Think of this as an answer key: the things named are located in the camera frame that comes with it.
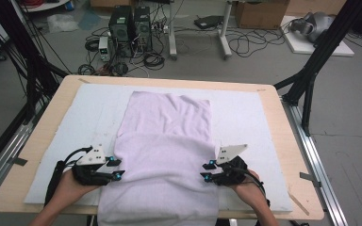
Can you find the thin wooden strip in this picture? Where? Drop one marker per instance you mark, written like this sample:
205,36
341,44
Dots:
298,203

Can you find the black flat device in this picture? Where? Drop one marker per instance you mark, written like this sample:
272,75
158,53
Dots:
207,22

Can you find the black metal frame stand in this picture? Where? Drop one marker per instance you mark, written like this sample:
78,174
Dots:
28,62
323,47

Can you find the person's left hand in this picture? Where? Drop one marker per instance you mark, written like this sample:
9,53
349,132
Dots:
70,191

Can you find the pink towel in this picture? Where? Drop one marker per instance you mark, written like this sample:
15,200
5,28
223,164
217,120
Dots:
163,157

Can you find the slim black computer tower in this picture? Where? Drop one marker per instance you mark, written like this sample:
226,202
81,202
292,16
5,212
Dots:
143,28

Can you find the black tape piece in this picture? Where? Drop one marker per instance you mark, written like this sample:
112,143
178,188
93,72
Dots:
19,161

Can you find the aluminium rail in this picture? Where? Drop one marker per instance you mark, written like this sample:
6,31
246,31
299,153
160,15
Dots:
6,157
314,157

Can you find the grey tape piece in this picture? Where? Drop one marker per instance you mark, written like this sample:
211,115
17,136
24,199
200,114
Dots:
309,179

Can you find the person's right hand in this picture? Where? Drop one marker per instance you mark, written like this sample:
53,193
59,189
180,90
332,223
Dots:
251,196

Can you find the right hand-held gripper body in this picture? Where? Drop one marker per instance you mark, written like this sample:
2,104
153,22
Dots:
234,174

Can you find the brown cardboard box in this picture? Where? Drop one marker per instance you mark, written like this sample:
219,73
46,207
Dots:
260,14

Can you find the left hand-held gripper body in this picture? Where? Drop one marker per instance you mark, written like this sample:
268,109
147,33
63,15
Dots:
89,174

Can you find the white floor board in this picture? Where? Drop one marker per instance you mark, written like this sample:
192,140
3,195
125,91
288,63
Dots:
301,47

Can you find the white foam mat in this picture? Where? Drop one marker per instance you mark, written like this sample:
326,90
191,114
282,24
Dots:
85,109

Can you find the large black computer tower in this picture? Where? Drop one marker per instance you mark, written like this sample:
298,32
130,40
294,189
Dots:
121,31

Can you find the white desk leg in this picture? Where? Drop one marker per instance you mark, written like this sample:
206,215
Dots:
224,31
172,31

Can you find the grey headset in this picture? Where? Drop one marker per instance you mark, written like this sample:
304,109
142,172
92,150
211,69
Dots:
319,25

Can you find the clear plastic bag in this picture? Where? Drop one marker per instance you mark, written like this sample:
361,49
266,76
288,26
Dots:
61,23

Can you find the white power supply unit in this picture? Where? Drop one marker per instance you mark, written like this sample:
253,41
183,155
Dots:
104,48

